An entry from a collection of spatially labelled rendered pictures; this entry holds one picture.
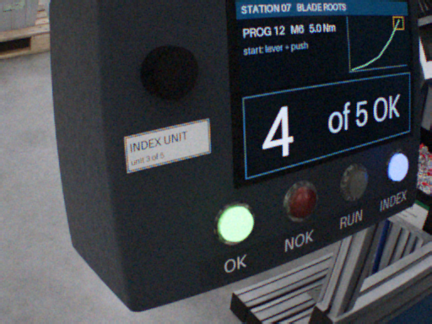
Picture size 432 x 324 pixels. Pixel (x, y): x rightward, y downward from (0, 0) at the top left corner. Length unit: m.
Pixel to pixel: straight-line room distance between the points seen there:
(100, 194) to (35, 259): 1.69
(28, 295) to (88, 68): 1.60
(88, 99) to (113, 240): 0.08
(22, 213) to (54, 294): 0.45
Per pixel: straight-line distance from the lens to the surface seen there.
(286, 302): 1.81
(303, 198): 0.38
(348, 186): 0.41
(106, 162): 0.32
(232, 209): 0.35
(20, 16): 3.70
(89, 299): 1.87
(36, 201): 2.28
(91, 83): 0.32
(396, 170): 0.45
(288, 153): 0.37
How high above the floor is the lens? 1.33
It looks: 32 degrees down
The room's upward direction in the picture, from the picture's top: 6 degrees clockwise
